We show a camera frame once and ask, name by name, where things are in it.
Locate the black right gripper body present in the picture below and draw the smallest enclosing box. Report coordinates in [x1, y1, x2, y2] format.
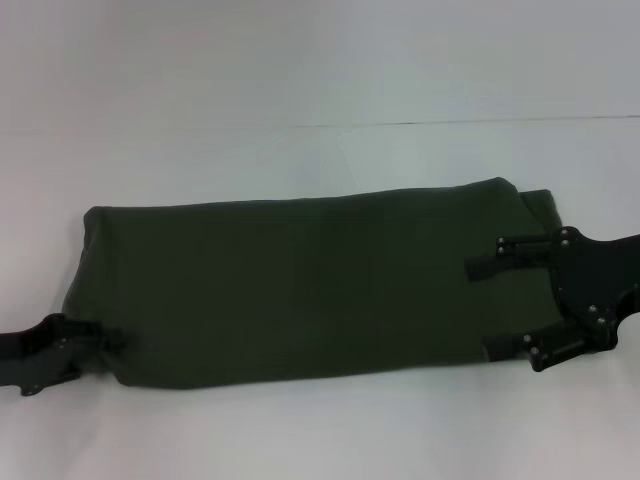
[547, 226, 640, 352]

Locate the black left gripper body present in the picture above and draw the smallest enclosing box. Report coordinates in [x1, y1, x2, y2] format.
[0, 317, 84, 400]

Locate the dark green shirt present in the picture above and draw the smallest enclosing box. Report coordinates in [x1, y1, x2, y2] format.
[62, 175, 604, 390]

